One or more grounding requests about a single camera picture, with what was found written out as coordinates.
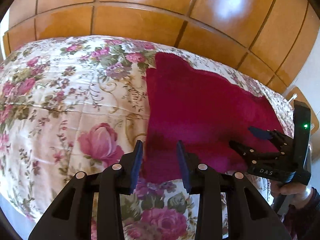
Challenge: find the magenta knit sweater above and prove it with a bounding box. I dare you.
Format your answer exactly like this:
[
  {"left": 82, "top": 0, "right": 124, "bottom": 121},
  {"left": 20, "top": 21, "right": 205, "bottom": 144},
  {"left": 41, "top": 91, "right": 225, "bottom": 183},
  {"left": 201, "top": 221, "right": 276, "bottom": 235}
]
[{"left": 143, "top": 53, "right": 282, "bottom": 184}]

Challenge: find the person's right hand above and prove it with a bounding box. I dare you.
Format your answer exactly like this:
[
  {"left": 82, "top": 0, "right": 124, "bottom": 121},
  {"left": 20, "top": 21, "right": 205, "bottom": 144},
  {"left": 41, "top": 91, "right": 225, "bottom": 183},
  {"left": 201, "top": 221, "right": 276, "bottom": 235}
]
[{"left": 270, "top": 180, "right": 313, "bottom": 204}]

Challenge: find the wooden nightstand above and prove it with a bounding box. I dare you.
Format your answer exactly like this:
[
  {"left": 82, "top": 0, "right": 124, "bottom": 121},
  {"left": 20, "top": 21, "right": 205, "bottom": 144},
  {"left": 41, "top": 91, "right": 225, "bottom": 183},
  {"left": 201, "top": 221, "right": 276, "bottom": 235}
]
[{"left": 285, "top": 87, "right": 319, "bottom": 135}]

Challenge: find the floral bedspread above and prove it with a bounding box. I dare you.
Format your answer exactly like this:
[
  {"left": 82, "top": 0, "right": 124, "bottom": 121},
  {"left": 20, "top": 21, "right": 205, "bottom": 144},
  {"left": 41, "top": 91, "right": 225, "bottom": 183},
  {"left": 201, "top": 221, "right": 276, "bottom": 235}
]
[{"left": 1, "top": 36, "right": 293, "bottom": 239}]

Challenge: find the wooden headboard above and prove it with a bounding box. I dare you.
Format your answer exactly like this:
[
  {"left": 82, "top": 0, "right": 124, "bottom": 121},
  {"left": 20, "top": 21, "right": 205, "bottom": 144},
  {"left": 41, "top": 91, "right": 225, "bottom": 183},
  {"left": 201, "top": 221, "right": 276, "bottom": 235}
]
[{"left": 1, "top": 0, "right": 319, "bottom": 93}]

